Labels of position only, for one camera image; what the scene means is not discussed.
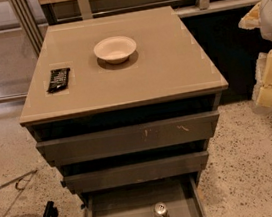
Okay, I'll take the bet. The silver 7up can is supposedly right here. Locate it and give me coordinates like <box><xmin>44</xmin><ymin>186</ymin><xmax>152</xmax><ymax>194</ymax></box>
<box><xmin>153</xmin><ymin>202</ymin><xmax>169</xmax><ymax>217</ymax></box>

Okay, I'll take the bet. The top grey drawer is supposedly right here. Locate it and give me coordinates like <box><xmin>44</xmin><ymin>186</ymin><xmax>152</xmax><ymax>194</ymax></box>
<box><xmin>36</xmin><ymin>110</ymin><xmax>219</xmax><ymax>166</ymax></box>

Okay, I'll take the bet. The grey drawer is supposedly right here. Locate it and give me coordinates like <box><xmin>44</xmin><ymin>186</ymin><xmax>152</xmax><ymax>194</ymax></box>
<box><xmin>36</xmin><ymin>110</ymin><xmax>219</xmax><ymax>166</ymax></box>
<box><xmin>87</xmin><ymin>175</ymin><xmax>206</xmax><ymax>217</ymax></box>
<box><xmin>62</xmin><ymin>151</ymin><xmax>208</xmax><ymax>193</ymax></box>

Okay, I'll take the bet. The grey drawer cabinet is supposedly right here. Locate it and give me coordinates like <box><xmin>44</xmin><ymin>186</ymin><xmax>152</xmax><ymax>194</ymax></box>
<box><xmin>20</xmin><ymin>7</ymin><xmax>228</xmax><ymax>217</ymax></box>

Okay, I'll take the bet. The bottom grey drawer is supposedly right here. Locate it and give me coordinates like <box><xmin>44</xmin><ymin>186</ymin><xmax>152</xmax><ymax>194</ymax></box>
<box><xmin>87</xmin><ymin>175</ymin><xmax>206</xmax><ymax>217</ymax></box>

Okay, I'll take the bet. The middle grey drawer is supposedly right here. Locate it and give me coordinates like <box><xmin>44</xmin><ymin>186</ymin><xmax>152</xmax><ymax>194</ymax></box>
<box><xmin>62</xmin><ymin>151</ymin><xmax>208</xmax><ymax>193</ymax></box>

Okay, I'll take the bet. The white paper bowl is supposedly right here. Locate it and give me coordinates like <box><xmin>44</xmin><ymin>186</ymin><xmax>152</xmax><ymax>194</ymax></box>
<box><xmin>93</xmin><ymin>36</ymin><xmax>137</xmax><ymax>64</ymax></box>

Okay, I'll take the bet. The black snack packet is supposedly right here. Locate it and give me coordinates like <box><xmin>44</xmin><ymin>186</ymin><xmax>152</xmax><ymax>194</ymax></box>
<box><xmin>47</xmin><ymin>68</ymin><xmax>70</xmax><ymax>93</ymax></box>

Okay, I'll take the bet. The grey cable on floor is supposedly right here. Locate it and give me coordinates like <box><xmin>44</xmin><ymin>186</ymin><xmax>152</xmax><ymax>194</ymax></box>
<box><xmin>0</xmin><ymin>168</ymin><xmax>41</xmax><ymax>194</ymax></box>

